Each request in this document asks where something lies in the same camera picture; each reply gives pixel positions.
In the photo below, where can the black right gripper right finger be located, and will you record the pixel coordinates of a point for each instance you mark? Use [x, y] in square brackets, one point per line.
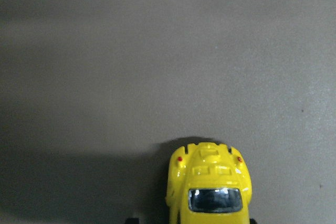
[253, 221]

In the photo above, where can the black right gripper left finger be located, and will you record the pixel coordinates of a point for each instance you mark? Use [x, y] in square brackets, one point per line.
[132, 220]

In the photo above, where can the yellow beetle toy car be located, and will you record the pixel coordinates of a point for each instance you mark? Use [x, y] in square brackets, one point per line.
[208, 183]

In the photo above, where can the brown paper table cover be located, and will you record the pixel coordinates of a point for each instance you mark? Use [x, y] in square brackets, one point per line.
[97, 94]

